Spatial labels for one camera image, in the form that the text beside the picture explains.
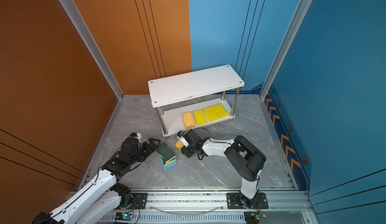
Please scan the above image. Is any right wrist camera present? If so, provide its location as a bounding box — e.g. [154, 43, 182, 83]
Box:
[177, 131, 189, 147]

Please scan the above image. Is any left aluminium corner post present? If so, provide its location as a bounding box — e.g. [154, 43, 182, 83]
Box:
[59, 0, 124, 100]

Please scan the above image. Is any right green circuit board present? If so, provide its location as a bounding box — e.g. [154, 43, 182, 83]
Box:
[244, 212, 264, 224]

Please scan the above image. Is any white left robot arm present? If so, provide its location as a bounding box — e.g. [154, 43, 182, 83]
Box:
[32, 133, 161, 224]

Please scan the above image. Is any white two-tier metal shelf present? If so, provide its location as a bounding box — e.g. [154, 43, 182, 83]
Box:
[148, 65, 245, 138]

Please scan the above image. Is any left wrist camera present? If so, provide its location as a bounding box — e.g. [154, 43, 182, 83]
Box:
[130, 133, 142, 142]

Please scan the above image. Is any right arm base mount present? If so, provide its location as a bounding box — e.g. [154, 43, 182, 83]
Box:
[226, 192, 269, 210]

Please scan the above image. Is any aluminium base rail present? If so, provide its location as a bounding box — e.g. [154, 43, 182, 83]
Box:
[97, 187, 319, 224]

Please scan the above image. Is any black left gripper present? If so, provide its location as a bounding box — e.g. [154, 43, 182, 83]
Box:
[130, 138, 161, 167]

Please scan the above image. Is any aluminium corner post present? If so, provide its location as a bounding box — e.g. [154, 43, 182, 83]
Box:
[259, 0, 313, 100]
[59, 0, 124, 100]

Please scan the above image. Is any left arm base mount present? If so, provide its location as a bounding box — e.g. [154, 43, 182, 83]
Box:
[118, 192, 148, 210]

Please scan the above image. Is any green scrub sponge top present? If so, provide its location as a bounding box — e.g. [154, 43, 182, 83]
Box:
[156, 143, 176, 165]

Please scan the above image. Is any orange cellulose sponge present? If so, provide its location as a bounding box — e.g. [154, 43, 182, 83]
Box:
[182, 112, 196, 129]
[175, 140, 185, 151]

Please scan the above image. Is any green circuit board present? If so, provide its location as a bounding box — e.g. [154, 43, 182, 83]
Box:
[244, 212, 264, 224]
[114, 212, 134, 222]

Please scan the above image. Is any yellow sponge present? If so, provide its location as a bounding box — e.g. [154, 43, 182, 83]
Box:
[203, 106, 219, 122]
[193, 109, 208, 126]
[213, 103, 229, 119]

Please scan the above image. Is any blue sponge bottom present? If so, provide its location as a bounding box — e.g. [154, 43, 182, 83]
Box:
[159, 156, 177, 170]

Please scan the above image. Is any right aluminium corner post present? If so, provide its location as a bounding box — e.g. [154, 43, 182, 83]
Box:
[259, 0, 313, 100]

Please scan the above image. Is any left green circuit board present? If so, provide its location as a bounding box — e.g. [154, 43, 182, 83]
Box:
[114, 212, 134, 222]

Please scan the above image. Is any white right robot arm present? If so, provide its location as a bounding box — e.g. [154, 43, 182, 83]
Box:
[176, 130, 266, 209]

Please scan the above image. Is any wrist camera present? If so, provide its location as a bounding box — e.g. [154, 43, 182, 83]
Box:
[130, 133, 142, 142]
[177, 131, 189, 147]

